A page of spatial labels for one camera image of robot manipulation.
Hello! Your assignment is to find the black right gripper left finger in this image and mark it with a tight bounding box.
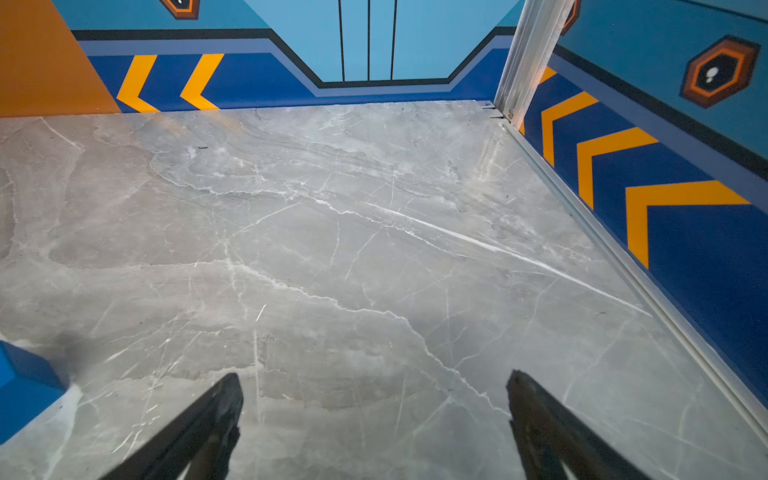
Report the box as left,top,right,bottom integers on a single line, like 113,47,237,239
104,373,244,479

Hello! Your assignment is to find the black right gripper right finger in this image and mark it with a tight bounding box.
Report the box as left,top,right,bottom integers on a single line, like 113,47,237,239
506,370,648,479

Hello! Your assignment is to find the dark blue wood cube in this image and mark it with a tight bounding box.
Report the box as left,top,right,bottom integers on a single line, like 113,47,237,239
0,341,66,444

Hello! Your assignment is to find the aluminium corner post right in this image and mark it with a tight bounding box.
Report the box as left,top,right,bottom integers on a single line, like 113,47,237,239
493,0,575,129

